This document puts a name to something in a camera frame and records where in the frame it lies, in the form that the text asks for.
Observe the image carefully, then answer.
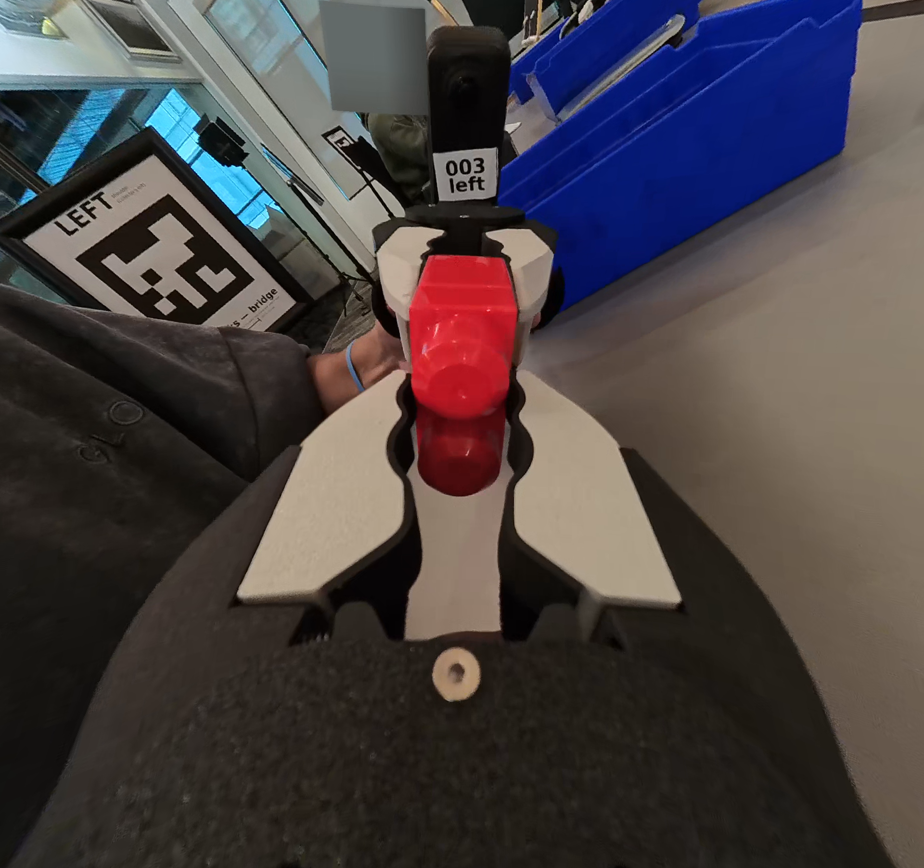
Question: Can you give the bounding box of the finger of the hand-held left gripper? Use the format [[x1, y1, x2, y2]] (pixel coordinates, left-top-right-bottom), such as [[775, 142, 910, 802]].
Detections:
[[375, 225, 446, 339], [489, 222, 558, 329]]

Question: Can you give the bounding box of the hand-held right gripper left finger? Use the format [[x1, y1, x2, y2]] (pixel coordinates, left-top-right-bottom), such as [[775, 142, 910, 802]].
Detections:
[[237, 370, 421, 641]]

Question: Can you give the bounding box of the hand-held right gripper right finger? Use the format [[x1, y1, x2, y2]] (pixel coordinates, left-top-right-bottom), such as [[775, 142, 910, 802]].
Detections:
[[498, 370, 684, 641]]

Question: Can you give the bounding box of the red one-stud block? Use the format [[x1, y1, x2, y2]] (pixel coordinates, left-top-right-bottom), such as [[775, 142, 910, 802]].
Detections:
[[419, 256, 515, 293]]

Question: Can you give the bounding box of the red two-stud block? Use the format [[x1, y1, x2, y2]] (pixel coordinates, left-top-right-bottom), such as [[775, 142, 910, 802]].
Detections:
[[409, 289, 522, 497]]

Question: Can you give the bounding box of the blue plastic bin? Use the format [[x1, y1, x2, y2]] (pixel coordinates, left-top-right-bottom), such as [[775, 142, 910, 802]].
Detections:
[[498, 0, 876, 314], [509, 0, 712, 121]]

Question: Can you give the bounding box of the grey desk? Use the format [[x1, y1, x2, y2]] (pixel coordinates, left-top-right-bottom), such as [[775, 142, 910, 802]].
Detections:
[[400, 0, 924, 862]]

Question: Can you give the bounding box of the person's left hand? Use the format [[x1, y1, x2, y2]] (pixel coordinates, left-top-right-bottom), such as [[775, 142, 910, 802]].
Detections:
[[357, 323, 405, 390]]

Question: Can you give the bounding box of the small black tag sign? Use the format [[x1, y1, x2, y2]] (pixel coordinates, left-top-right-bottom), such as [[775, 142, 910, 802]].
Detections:
[[322, 126, 371, 199]]

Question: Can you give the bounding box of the black studio light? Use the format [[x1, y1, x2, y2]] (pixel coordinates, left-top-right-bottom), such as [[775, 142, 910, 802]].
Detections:
[[193, 113, 250, 170]]

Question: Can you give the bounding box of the person's dark clothing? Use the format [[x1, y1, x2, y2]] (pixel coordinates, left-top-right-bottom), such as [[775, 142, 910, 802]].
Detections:
[[0, 283, 326, 868]]

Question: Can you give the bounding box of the white ceiling vent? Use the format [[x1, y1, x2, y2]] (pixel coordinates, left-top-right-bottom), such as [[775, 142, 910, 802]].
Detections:
[[72, 0, 181, 64]]

